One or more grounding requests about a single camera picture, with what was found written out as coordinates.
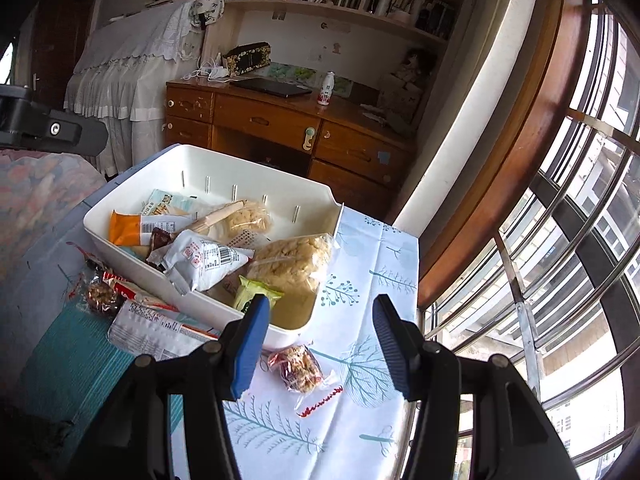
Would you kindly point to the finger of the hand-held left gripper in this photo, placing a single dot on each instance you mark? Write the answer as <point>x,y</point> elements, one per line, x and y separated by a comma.
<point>70,132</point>

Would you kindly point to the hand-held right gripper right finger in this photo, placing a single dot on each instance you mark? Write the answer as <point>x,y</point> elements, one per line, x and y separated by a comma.
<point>395,355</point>

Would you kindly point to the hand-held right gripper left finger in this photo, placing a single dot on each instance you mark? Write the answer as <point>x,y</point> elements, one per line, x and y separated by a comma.
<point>250,345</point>

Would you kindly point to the green snack packet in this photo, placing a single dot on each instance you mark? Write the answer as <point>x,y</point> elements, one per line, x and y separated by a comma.
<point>257,294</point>

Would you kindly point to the small nut bar packet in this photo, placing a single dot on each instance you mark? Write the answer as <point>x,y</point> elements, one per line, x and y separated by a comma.
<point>300,367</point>

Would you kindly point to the clear yellow crisp packet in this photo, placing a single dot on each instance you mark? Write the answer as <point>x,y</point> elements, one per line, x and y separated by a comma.
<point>295,260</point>

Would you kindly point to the white printed snack packet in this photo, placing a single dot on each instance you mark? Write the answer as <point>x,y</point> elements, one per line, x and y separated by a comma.
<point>205,257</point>

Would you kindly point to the large blue white wafer packet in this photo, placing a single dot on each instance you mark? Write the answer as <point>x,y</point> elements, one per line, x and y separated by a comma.
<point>150,330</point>

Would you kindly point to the orange snack packet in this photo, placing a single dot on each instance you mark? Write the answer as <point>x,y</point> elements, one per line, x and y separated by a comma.
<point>125,227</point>

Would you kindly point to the pale green printed packet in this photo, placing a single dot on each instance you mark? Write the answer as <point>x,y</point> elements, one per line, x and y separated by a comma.
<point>167,204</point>

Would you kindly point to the maroon snowflake packet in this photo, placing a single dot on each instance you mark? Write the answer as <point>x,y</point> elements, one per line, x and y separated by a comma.
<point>159,245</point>

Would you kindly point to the dark dried fruit packet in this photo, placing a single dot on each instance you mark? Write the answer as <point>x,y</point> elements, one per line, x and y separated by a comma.
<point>92,266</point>

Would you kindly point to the clear walnut snack packet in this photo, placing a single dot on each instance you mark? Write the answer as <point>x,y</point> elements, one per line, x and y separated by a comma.
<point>102,296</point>

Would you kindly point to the white plastic bin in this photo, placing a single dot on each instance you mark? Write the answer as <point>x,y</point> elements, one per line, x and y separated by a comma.
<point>240,170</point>

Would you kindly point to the floral blanket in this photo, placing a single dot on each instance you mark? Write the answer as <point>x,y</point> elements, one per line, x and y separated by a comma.
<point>40,195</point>

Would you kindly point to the tree print tablecloth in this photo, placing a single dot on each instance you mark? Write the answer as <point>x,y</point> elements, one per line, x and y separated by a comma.
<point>360,280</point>

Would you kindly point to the white lace piano cover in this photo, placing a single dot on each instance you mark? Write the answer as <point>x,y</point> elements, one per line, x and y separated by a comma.
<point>130,70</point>

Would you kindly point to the dark wooden door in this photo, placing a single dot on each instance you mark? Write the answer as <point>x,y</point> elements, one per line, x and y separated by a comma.
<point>65,40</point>

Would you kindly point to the clear peanut crisp packet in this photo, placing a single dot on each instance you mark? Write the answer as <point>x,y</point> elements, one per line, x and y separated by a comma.
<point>247,220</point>

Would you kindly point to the floral cloth bag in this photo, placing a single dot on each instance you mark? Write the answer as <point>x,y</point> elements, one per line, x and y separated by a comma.
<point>207,10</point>

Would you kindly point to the black gold patterned box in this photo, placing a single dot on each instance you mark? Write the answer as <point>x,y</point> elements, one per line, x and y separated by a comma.
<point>247,60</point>

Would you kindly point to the wooden desk with drawers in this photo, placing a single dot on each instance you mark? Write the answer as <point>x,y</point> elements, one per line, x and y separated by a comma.
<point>265,120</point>

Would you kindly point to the black laptop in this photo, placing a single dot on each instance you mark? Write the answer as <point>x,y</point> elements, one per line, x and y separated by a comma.
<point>272,87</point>

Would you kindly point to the metal window grille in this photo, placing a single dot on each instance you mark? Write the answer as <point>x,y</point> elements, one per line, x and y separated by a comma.
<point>575,240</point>

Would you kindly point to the green drawer lock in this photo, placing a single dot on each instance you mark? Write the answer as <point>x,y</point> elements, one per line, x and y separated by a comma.
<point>309,139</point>

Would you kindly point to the black jacket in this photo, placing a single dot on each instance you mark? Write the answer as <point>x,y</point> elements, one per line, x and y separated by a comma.
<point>30,440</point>

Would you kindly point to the white bottle red label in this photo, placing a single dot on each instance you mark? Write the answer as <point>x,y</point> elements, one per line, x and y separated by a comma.
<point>325,91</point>

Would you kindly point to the doll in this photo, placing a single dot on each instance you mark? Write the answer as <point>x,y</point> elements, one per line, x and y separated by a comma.
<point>415,67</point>

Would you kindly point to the wooden bookshelf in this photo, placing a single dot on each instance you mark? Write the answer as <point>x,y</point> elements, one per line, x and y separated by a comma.
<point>350,20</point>

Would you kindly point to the wooden window frame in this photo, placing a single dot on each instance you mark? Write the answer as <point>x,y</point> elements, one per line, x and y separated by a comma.
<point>520,125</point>

